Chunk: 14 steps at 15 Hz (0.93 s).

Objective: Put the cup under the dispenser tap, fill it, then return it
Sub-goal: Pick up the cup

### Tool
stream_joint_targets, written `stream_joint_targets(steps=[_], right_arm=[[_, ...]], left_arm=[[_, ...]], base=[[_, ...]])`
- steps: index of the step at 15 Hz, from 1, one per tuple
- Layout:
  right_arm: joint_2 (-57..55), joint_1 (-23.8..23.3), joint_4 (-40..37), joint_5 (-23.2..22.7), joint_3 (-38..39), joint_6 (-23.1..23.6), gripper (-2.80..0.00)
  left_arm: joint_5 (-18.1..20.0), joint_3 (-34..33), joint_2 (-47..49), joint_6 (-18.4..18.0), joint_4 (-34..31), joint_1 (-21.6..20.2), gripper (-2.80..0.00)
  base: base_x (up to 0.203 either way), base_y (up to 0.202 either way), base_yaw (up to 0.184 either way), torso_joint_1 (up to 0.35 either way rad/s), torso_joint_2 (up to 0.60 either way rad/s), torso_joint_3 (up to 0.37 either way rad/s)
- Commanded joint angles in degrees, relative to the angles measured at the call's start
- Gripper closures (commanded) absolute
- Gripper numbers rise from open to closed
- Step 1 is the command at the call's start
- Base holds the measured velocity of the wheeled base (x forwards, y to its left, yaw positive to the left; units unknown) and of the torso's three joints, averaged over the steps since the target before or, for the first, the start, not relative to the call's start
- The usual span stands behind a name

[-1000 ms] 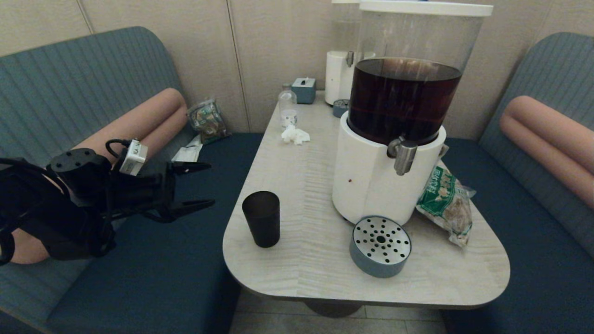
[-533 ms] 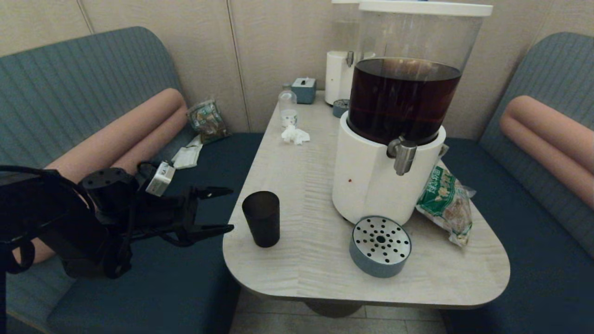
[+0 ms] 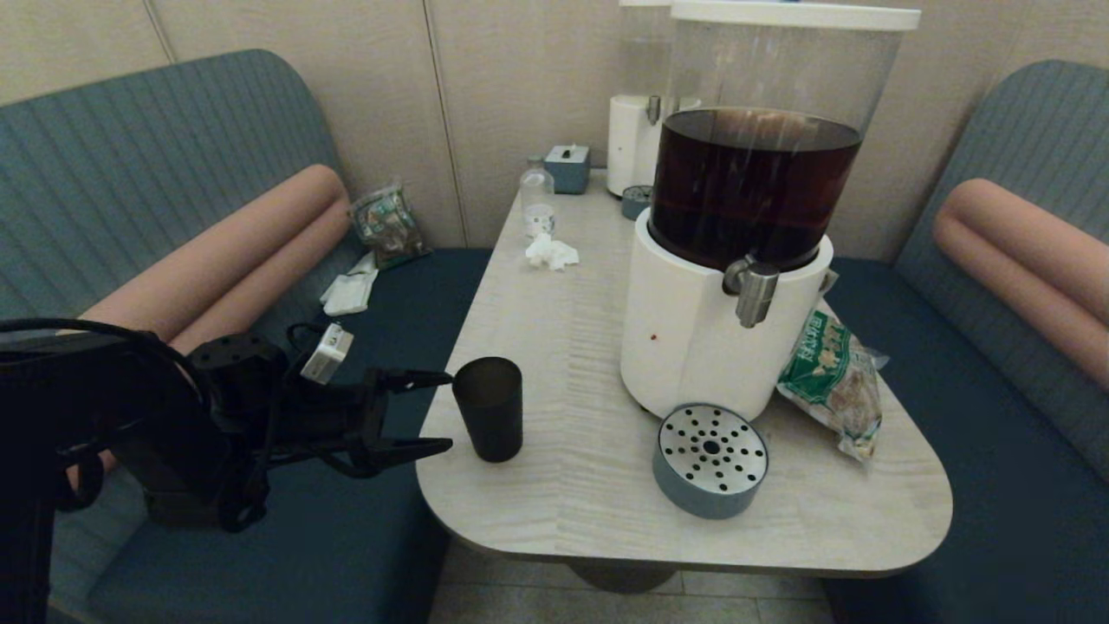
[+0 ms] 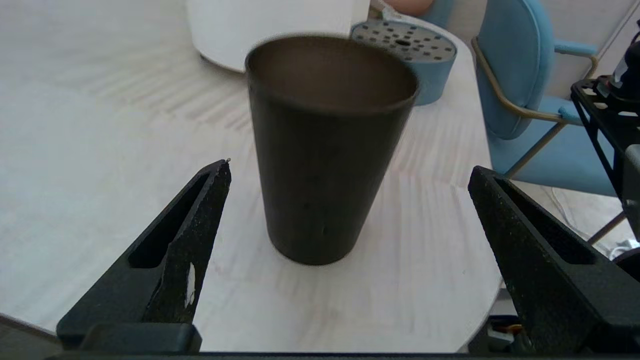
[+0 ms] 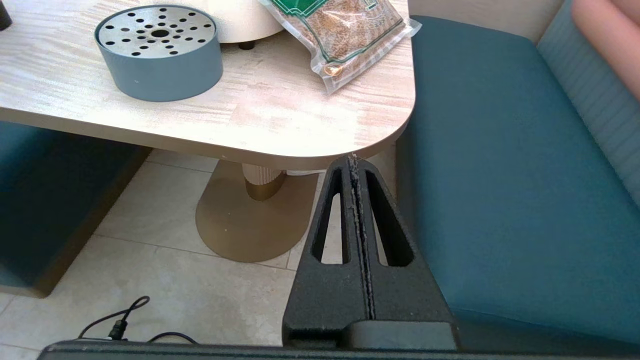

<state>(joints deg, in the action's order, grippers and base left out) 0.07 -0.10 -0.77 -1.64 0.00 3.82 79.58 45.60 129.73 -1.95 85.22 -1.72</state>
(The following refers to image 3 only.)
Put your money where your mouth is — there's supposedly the steel dispenser tap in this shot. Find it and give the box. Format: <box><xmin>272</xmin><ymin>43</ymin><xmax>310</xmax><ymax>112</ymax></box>
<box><xmin>723</xmin><ymin>256</ymin><xmax>781</xmax><ymax>329</ymax></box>

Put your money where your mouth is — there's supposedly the clear plastic bottle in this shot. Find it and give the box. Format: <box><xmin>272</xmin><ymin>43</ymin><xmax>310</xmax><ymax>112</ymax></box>
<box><xmin>520</xmin><ymin>156</ymin><xmax>556</xmax><ymax>238</ymax></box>

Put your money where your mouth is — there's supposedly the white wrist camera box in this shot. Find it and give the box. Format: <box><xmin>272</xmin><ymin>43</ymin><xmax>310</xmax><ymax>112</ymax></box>
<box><xmin>300</xmin><ymin>322</ymin><xmax>355</xmax><ymax>386</ymax></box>

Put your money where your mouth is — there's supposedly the dark plastic cup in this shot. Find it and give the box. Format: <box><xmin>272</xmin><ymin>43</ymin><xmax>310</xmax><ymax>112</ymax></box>
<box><xmin>451</xmin><ymin>356</ymin><xmax>524</xmax><ymax>464</ymax></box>

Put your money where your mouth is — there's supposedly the blue-grey tissue box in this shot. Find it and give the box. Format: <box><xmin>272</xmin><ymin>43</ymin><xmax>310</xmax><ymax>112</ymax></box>
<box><xmin>545</xmin><ymin>144</ymin><xmax>592</xmax><ymax>195</ymax></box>

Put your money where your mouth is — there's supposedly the white napkin pack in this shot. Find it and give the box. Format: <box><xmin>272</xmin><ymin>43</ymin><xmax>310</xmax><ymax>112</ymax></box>
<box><xmin>320</xmin><ymin>251</ymin><xmax>380</xmax><ymax>317</ymax></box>

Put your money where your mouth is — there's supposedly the pink cylindrical bolster cushion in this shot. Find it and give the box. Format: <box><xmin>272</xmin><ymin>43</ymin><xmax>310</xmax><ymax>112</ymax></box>
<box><xmin>933</xmin><ymin>179</ymin><xmax>1109</xmax><ymax>391</ymax></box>
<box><xmin>65</xmin><ymin>165</ymin><xmax>352</xmax><ymax>495</ymax></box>

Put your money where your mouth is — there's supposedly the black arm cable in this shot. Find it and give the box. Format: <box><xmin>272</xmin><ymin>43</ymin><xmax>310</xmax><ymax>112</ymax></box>
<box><xmin>0</xmin><ymin>318</ymin><xmax>213</xmax><ymax>408</ymax></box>

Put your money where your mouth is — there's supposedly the short black camera cable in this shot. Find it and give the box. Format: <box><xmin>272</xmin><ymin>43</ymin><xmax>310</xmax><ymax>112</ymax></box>
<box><xmin>286</xmin><ymin>322</ymin><xmax>334</xmax><ymax>358</ymax></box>

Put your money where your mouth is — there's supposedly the large white tea dispenser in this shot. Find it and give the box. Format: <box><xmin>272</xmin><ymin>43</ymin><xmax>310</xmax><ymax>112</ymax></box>
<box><xmin>619</xmin><ymin>0</ymin><xmax>922</xmax><ymax>423</ymax></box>

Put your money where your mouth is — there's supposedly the round blue-grey perforated drip tray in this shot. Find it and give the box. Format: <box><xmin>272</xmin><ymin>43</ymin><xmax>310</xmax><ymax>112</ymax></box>
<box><xmin>652</xmin><ymin>403</ymin><xmax>770</xmax><ymax>521</ymax></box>

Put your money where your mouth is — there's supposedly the crumpled white tissue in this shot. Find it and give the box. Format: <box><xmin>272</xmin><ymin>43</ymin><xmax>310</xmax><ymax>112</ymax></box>
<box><xmin>525</xmin><ymin>232</ymin><xmax>580</xmax><ymax>271</ymax></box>

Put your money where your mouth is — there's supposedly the green label snack bag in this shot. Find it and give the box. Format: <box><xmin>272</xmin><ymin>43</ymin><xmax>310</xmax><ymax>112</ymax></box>
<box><xmin>775</xmin><ymin>295</ymin><xmax>892</xmax><ymax>463</ymax></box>

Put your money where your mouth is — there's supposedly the small white drink dispenser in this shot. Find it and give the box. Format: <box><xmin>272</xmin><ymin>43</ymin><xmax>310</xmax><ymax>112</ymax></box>
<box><xmin>606</xmin><ymin>0</ymin><xmax>694</xmax><ymax>198</ymax></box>

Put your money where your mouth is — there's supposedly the bronze table pedestal base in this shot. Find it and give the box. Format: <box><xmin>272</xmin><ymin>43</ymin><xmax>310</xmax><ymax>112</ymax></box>
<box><xmin>567</xmin><ymin>563</ymin><xmax>681</xmax><ymax>595</ymax></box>

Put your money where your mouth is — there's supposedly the dark snack bag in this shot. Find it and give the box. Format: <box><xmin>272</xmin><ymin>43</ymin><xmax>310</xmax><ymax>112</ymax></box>
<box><xmin>348</xmin><ymin>182</ymin><xmax>431</xmax><ymax>270</ymax></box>

